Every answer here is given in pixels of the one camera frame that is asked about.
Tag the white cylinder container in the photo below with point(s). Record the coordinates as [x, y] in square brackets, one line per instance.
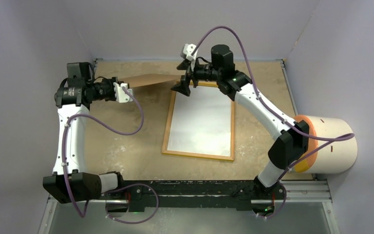
[334, 158]

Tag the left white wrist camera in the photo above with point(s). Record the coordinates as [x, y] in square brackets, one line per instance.
[123, 93]

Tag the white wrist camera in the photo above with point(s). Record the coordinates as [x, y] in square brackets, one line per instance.
[188, 52]
[123, 93]

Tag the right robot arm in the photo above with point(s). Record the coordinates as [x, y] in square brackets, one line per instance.
[289, 136]

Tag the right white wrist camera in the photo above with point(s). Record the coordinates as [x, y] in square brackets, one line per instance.
[188, 52]

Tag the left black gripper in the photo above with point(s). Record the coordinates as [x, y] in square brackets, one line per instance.
[111, 81]

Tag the aluminium rail frame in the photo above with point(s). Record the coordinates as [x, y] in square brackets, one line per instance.
[293, 190]

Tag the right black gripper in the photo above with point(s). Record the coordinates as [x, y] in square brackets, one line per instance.
[183, 87]

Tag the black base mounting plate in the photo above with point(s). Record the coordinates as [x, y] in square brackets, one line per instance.
[241, 195]

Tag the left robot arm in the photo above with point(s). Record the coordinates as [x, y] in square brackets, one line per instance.
[70, 171]

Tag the yellow picture frame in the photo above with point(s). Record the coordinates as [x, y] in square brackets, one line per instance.
[200, 156]

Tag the brown backing board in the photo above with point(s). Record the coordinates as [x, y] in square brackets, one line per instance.
[148, 79]

